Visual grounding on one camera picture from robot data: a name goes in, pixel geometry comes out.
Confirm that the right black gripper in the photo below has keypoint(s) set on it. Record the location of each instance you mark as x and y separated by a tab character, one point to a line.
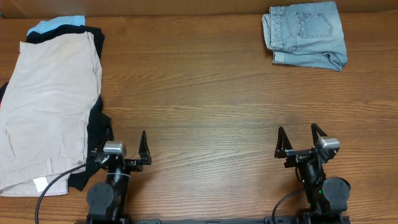
283	149

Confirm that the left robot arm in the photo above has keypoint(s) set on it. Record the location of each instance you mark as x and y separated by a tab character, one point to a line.
107	200

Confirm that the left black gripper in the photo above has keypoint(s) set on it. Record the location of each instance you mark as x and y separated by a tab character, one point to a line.
135	164

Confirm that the folded light denim shorts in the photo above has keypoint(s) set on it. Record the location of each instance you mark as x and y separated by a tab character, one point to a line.
306	35

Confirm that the black garment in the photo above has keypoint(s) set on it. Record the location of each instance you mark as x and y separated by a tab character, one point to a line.
96	124

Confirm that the beige khaki shorts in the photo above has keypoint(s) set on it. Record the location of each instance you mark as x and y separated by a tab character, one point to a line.
46	109

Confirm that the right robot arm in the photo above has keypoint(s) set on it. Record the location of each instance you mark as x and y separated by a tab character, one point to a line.
327	197

